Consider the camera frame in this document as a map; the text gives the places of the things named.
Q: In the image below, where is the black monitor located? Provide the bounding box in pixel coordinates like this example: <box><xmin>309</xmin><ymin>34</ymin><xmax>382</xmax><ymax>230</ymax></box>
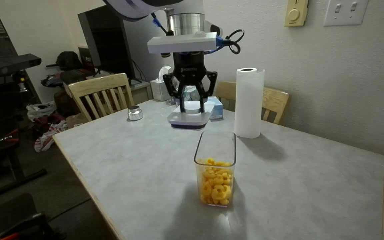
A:
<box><xmin>77</xmin><ymin>4</ymin><xmax>136</xmax><ymax>82</ymax></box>

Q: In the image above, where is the black stereo camera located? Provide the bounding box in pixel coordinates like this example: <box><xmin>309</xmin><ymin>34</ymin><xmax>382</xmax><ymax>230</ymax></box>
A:
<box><xmin>0</xmin><ymin>40</ymin><xmax>42</xmax><ymax>83</ymax></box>

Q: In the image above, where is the light wooden chair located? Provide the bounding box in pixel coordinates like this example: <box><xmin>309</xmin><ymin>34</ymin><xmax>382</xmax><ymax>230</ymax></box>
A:
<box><xmin>214</xmin><ymin>80</ymin><xmax>290</xmax><ymax>126</ymax></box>
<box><xmin>65</xmin><ymin>72</ymin><xmax>136</xmax><ymax>123</ymax></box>

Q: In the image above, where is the clothes pile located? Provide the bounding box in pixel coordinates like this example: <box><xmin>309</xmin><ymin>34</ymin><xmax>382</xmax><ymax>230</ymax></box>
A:
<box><xmin>25</xmin><ymin>102</ymin><xmax>70</xmax><ymax>154</ymax></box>

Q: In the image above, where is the clear plastic container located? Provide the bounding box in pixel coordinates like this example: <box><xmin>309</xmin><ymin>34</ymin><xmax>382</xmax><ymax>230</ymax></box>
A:
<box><xmin>193</xmin><ymin>130</ymin><xmax>238</xmax><ymax>210</ymax></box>

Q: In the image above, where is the clear tissue box cover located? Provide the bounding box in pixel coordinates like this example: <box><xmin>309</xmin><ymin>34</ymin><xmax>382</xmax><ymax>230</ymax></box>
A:
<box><xmin>149</xmin><ymin>66</ymin><xmax>173</xmax><ymax>103</ymax></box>

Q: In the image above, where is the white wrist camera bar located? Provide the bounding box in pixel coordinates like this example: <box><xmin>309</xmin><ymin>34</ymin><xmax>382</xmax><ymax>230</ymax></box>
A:
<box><xmin>146</xmin><ymin>31</ymin><xmax>220</xmax><ymax>56</ymax></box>

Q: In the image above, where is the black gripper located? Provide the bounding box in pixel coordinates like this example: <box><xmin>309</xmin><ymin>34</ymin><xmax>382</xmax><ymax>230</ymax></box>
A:
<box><xmin>162</xmin><ymin>51</ymin><xmax>218</xmax><ymax>115</ymax></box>

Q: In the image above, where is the white light switch plate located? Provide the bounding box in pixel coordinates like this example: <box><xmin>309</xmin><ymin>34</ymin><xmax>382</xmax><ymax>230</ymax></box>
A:
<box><xmin>322</xmin><ymin>0</ymin><xmax>370</xmax><ymax>28</ymax></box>

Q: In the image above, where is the red black bag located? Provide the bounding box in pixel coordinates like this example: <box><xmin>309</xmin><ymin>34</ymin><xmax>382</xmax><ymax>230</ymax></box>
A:
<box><xmin>0</xmin><ymin>212</ymin><xmax>61</xmax><ymax>240</ymax></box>

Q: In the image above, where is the black stand frame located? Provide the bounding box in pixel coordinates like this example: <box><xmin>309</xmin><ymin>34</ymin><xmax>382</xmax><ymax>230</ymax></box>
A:
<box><xmin>0</xmin><ymin>132</ymin><xmax>49</xmax><ymax>198</ymax></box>

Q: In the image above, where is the white paper towel roll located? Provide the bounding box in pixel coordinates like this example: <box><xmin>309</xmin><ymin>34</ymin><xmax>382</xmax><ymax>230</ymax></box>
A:
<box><xmin>233</xmin><ymin>66</ymin><xmax>266</xmax><ymax>140</ymax></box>

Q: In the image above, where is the small blue tissue box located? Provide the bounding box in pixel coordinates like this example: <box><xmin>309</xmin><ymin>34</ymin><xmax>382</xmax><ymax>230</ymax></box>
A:
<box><xmin>206</xmin><ymin>95</ymin><xmax>225</xmax><ymax>122</ymax></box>

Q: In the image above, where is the beige wall thermostat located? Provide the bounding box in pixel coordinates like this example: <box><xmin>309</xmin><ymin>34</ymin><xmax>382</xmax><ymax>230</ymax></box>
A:
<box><xmin>284</xmin><ymin>0</ymin><xmax>310</xmax><ymax>28</ymax></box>

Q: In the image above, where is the black cap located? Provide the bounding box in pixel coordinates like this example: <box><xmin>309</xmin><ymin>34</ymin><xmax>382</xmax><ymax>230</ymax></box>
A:
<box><xmin>54</xmin><ymin>50</ymin><xmax>82</xmax><ymax>71</ymax></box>

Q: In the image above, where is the round silver bell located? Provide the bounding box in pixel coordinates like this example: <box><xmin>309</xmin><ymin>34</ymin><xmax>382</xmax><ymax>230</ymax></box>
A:
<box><xmin>125</xmin><ymin>104</ymin><xmax>144</xmax><ymax>123</ymax></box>

